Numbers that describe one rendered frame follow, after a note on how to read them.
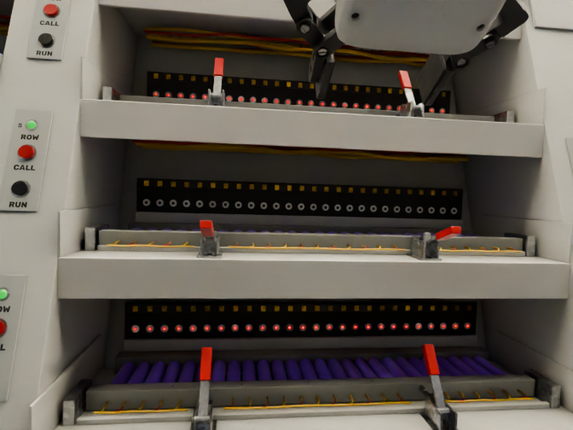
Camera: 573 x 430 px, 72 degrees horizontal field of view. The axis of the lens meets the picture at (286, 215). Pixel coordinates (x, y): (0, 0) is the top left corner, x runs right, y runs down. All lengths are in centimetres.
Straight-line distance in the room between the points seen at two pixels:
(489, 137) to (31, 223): 57
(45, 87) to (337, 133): 36
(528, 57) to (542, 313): 37
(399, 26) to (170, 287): 34
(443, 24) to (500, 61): 48
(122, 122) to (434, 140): 40
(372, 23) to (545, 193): 43
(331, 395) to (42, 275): 36
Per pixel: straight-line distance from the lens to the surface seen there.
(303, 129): 52
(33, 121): 55
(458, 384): 59
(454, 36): 30
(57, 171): 52
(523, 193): 68
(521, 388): 64
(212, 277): 46
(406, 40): 29
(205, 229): 41
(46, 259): 49
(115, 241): 53
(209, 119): 51
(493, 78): 77
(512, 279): 57
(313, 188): 65
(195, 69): 79
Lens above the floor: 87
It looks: 15 degrees up
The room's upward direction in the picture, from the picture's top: straight up
